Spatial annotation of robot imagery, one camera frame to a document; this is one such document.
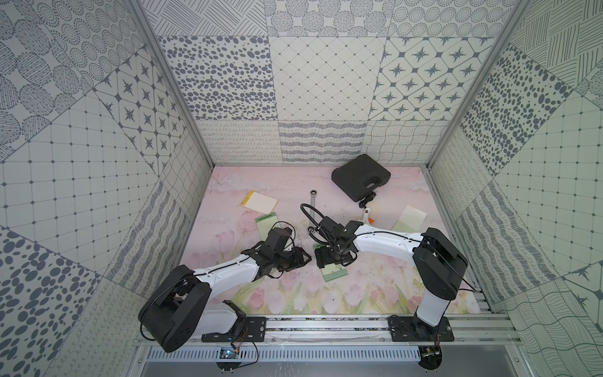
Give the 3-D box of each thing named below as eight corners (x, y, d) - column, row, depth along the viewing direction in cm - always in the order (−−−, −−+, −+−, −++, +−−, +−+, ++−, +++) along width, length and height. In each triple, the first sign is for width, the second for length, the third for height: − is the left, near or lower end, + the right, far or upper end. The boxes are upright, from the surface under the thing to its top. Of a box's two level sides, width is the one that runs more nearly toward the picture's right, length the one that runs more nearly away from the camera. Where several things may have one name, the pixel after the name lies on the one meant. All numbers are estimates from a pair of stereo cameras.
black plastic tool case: (355, 203, 108) (357, 196, 104) (329, 178, 118) (329, 171, 114) (390, 180, 117) (393, 174, 113) (363, 159, 127) (364, 152, 123)
